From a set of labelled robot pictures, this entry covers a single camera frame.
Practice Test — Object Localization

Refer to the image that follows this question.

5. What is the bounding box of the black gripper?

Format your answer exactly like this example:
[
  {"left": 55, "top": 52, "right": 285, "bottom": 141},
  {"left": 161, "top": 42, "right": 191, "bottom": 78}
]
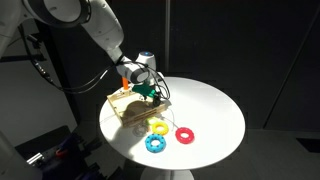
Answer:
[{"left": 145, "top": 89, "right": 162, "bottom": 108}]

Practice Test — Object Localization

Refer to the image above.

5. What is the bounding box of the wooden tray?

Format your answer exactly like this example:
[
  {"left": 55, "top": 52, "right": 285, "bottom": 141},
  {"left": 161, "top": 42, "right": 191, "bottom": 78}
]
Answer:
[{"left": 106, "top": 89, "right": 168, "bottom": 128}]

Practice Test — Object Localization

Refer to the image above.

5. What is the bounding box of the orange cylindrical peg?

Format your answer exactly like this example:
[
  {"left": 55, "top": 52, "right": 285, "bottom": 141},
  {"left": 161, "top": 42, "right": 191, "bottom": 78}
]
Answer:
[{"left": 121, "top": 77, "right": 130, "bottom": 91}]

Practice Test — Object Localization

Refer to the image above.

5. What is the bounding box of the dark blue equipment stand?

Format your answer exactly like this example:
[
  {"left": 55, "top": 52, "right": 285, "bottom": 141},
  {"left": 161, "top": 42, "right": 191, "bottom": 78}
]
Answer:
[{"left": 14, "top": 124, "right": 111, "bottom": 180}]

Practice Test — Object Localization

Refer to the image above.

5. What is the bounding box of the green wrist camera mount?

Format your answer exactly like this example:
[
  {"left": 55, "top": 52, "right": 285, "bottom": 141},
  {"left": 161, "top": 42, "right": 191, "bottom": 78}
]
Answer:
[{"left": 132, "top": 83, "right": 157, "bottom": 100}]

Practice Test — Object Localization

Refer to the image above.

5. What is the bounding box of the thin white cord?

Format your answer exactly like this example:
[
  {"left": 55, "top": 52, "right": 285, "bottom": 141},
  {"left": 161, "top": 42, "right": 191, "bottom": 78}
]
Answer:
[{"left": 158, "top": 109, "right": 180, "bottom": 132}]

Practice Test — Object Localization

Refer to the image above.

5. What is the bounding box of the yellow ring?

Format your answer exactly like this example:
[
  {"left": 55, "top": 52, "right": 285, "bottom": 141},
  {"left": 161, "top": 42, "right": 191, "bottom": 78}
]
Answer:
[{"left": 151, "top": 121, "right": 170, "bottom": 136}]

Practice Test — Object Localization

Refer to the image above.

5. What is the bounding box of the clear ring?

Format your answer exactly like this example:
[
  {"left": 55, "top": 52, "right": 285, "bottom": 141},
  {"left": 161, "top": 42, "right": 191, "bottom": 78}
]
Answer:
[{"left": 133, "top": 123, "right": 149, "bottom": 138}]

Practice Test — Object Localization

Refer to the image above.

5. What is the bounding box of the red ring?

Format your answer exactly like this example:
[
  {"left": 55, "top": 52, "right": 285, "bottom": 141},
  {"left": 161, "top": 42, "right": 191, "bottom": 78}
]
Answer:
[{"left": 175, "top": 126, "right": 196, "bottom": 145}]

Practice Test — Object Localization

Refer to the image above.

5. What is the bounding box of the blue ring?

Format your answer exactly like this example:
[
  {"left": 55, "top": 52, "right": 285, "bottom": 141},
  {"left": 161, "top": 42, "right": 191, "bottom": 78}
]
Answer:
[{"left": 144, "top": 133, "right": 167, "bottom": 154}]

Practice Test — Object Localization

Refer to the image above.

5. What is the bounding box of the white table pedestal base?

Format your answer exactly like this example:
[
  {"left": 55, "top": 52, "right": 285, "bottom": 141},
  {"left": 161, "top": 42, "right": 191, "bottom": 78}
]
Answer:
[{"left": 139, "top": 168, "right": 195, "bottom": 180}]

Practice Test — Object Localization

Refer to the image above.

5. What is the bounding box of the black vertical post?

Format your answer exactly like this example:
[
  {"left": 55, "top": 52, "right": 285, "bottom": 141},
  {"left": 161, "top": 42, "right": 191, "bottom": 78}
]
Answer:
[{"left": 39, "top": 19, "right": 83, "bottom": 126}]

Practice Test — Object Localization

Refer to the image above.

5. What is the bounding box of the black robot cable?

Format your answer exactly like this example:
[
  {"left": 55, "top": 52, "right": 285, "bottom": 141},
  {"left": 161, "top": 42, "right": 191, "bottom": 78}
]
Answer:
[{"left": 18, "top": 24, "right": 116, "bottom": 95}]

